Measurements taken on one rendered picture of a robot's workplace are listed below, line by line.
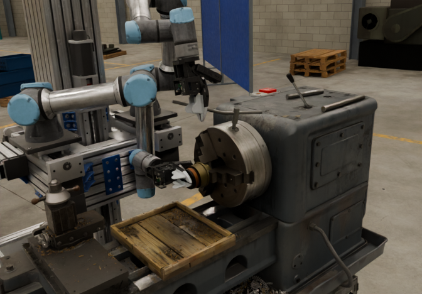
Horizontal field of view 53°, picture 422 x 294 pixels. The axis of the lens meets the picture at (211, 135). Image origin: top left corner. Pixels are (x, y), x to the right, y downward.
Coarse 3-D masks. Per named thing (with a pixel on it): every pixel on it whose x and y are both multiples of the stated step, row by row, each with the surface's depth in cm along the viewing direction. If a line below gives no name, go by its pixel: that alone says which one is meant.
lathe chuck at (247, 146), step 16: (208, 128) 157; (224, 128) 152; (240, 128) 153; (224, 144) 152; (240, 144) 147; (256, 144) 150; (224, 160) 154; (240, 160) 147; (256, 160) 148; (256, 176) 148; (224, 192) 158; (240, 192) 151; (256, 192) 153
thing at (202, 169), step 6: (198, 162) 151; (192, 168) 149; (198, 168) 148; (204, 168) 149; (210, 168) 152; (192, 174) 146; (198, 174) 148; (204, 174) 148; (192, 180) 147; (198, 180) 148; (204, 180) 149; (192, 186) 148; (198, 186) 150; (204, 186) 152
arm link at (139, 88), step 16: (128, 80) 150; (144, 80) 151; (16, 96) 149; (32, 96) 151; (48, 96) 153; (64, 96) 152; (80, 96) 153; (96, 96) 153; (112, 96) 153; (128, 96) 151; (144, 96) 152; (16, 112) 150; (32, 112) 150; (48, 112) 153; (64, 112) 156
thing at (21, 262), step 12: (24, 252) 139; (12, 264) 130; (24, 264) 133; (36, 264) 129; (0, 276) 127; (12, 276) 127; (24, 276) 129; (36, 276) 130; (48, 276) 123; (0, 288) 127; (12, 288) 127; (48, 288) 122; (132, 288) 117
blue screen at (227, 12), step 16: (208, 0) 895; (224, 0) 757; (240, 0) 656; (208, 16) 912; (224, 16) 769; (240, 16) 665; (208, 32) 929; (224, 32) 781; (240, 32) 673; (208, 48) 946; (224, 48) 793; (240, 48) 683; (224, 64) 806; (240, 64) 692; (240, 80) 702
